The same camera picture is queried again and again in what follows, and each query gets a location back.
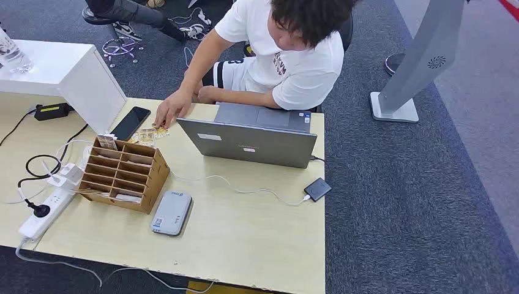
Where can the person's right hand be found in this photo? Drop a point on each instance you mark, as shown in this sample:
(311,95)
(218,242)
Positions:
(172,108)

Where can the person's left hand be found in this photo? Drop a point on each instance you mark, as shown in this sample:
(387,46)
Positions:
(207,95)

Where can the person's left forearm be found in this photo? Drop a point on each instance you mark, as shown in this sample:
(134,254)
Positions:
(247,98)

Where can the person's right forearm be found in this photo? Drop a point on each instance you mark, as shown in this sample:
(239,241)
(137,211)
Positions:
(196,69)

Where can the wooden card organiser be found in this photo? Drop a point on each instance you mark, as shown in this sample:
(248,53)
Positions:
(156,178)

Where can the pale printed card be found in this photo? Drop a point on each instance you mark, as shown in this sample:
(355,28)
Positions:
(107,142)

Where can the person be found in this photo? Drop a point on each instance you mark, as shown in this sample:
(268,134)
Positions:
(138,14)
(300,69)

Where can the white card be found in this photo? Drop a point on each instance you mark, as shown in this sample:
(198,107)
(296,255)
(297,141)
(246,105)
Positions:
(127,198)

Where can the black smartphone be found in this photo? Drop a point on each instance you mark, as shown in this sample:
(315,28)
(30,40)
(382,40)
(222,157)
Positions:
(130,123)

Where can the grey laptop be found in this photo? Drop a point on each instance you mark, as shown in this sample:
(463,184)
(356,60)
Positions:
(251,146)

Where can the chrome stool base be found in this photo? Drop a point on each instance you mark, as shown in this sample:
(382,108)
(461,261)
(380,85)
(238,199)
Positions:
(119,46)

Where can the tan shoe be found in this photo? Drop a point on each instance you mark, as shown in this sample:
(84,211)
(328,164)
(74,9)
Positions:
(156,3)

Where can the white desk shelf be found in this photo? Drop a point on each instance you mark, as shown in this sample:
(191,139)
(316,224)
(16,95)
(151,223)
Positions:
(61,69)

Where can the white charger block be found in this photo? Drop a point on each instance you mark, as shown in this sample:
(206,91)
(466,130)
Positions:
(72,173)

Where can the black power adapter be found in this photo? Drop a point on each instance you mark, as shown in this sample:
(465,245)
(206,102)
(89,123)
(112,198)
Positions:
(52,111)

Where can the black stool seat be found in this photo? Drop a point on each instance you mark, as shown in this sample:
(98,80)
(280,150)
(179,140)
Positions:
(92,18)

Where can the small white plug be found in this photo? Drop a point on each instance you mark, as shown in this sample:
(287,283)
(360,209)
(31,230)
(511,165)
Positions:
(56,181)

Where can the small black square device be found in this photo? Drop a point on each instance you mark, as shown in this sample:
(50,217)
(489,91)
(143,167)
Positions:
(317,189)

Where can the black office chair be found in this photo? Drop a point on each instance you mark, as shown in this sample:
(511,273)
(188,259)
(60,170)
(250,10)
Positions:
(346,32)

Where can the clear plastic bottle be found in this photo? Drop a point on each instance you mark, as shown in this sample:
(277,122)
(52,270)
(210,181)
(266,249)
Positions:
(14,57)

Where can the white power strip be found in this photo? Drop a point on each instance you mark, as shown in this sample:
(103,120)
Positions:
(44,217)

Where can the yellow floor object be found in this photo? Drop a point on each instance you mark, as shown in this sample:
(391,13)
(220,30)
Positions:
(219,289)

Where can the round black base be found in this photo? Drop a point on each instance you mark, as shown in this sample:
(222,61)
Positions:
(392,64)

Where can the grey floor stand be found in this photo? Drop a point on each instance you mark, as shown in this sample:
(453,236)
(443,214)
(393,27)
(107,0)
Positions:
(425,52)

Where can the red barrier tape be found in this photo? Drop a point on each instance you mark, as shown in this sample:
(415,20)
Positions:
(511,9)

